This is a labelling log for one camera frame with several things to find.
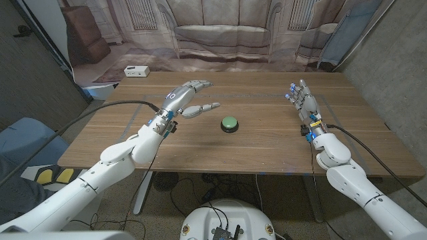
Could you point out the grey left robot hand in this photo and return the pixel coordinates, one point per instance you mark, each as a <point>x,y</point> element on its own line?
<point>178,96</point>

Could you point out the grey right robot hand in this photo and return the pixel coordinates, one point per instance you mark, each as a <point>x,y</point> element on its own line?
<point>308,105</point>

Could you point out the green push button black base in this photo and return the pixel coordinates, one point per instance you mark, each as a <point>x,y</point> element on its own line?
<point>229,122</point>

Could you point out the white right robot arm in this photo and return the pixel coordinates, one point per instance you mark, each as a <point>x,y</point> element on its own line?
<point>350,180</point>

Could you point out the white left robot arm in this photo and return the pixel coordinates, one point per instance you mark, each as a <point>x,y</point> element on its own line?
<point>113,156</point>

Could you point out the white power box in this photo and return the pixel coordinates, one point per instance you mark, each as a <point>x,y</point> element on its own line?
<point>136,71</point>

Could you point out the black round floor fan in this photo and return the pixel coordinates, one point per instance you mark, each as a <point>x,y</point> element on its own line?
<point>165,181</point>

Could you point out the printed sofa room backdrop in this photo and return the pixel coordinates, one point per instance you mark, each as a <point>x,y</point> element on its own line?
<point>220,20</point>

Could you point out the grey table leg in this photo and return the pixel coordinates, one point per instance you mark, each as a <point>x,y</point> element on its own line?
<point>313,200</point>

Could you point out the white table leg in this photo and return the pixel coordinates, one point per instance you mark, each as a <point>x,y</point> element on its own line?
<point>142,196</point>

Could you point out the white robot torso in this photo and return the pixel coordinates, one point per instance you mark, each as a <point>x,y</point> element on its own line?
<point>233,213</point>

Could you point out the black device on torso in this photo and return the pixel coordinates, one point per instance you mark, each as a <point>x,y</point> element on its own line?
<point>221,233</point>

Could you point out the white robot body edge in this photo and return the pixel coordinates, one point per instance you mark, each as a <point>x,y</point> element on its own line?
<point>66,236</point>

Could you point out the person leg in jeans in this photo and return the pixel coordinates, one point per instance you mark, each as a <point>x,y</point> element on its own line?
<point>16,196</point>

